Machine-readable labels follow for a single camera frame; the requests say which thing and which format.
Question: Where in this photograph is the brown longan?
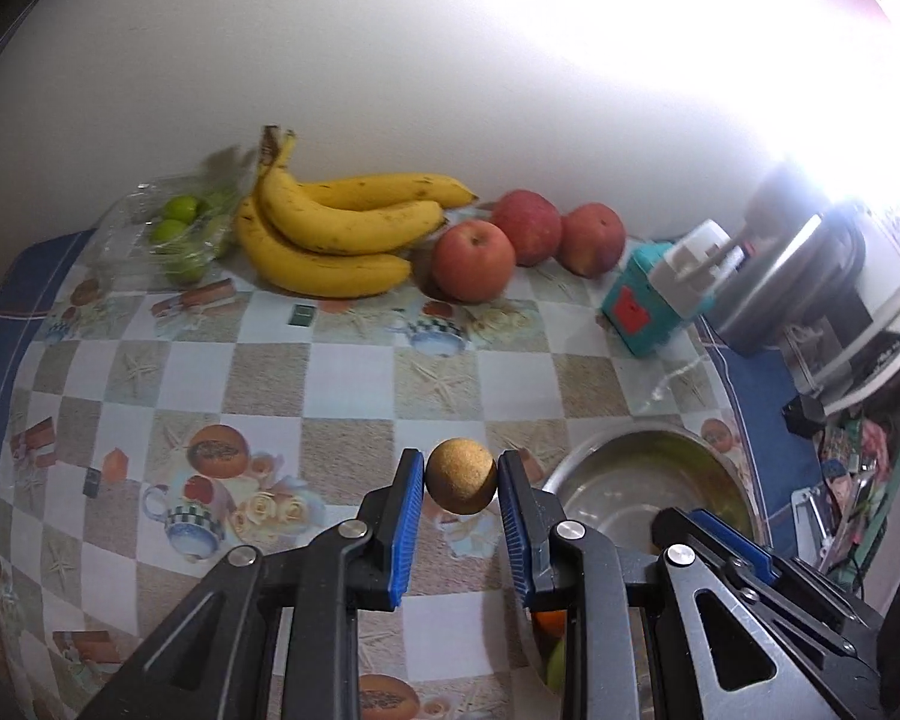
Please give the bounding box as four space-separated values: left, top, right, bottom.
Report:
425 437 497 515

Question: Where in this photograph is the larger orange tangerine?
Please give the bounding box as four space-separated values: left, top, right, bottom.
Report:
533 610 567 639

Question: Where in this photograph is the green jujube fruit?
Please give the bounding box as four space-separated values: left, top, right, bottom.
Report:
544 639 567 695

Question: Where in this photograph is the large steel basin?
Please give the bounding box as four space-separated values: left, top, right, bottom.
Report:
520 427 767 694

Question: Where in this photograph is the white phone stand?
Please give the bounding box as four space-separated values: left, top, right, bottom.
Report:
790 483 834 567

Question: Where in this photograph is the black power adapter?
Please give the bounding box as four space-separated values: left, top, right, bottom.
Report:
782 394 826 439

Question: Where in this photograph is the teal plastic box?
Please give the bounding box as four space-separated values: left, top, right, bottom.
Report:
601 242 715 358

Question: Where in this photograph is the front red apple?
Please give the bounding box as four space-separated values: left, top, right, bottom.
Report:
432 220 517 304

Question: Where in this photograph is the red apple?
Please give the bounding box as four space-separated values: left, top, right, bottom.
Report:
491 188 562 266
432 220 517 304
556 203 626 278

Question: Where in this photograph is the blue cloth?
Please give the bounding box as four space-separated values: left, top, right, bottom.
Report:
696 319 821 557

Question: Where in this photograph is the yellow banana bunch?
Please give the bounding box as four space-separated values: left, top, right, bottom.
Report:
232 125 476 299

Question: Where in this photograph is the right red apple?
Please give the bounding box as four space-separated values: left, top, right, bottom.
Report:
556 203 626 278

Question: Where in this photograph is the checkered fruit tablecloth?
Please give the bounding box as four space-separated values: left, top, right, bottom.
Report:
0 236 752 718

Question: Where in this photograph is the middle red apple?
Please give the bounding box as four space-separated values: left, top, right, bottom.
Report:
491 188 562 266

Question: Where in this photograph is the white wooden chair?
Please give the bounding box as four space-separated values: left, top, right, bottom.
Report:
779 211 900 410

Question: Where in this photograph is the bag of green limes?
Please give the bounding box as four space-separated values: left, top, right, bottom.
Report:
86 148 256 289

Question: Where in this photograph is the steel thermos jug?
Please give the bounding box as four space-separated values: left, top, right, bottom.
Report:
706 172 865 356

